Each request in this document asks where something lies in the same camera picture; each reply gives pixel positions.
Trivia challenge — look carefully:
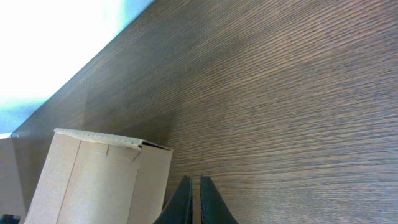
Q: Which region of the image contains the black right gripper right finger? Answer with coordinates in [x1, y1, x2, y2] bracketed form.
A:
[200, 176, 238, 224]

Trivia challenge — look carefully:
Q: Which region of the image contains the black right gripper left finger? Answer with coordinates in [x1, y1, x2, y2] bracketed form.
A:
[154, 176, 193, 224]

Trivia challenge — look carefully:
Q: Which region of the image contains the brown cardboard box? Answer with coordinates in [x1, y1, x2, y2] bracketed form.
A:
[1, 128, 172, 224]

